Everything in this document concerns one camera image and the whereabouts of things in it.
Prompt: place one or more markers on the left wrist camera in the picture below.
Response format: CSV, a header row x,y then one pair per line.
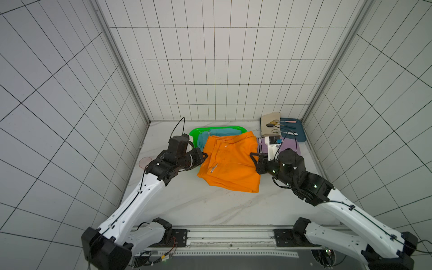
x,y
178,145

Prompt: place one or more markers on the aluminium mounting rail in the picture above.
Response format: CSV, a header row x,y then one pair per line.
x,y
230,237

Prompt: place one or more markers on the dark spoon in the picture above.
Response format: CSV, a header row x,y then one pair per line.
x,y
270,125

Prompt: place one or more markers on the purple pants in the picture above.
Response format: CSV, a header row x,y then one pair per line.
x,y
286,144

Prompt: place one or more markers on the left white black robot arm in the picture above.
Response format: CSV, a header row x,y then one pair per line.
x,y
112,245

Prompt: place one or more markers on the dark blue tray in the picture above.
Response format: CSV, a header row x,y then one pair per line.
x,y
297,128

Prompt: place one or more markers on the green plastic basket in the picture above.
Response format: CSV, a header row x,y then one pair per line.
x,y
195,132

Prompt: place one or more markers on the orange pants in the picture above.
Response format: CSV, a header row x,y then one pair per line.
x,y
229,164

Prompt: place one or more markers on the teal pants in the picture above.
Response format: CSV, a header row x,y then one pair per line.
x,y
224,132

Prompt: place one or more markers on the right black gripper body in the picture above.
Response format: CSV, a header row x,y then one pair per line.
x,y
262,165

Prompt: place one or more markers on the pink plastic cup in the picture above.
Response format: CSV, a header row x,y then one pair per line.
x,y
144,162

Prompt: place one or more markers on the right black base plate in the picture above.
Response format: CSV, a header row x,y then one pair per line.
x,y
287,238

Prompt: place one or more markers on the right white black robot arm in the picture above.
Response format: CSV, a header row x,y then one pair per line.
x,y
373,243

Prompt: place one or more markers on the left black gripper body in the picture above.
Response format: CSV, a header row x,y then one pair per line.
x,y
185,161

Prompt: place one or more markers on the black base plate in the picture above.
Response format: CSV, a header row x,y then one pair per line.
x,y
176,238
287,238

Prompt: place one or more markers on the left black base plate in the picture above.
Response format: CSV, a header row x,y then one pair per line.
x,y
176,238

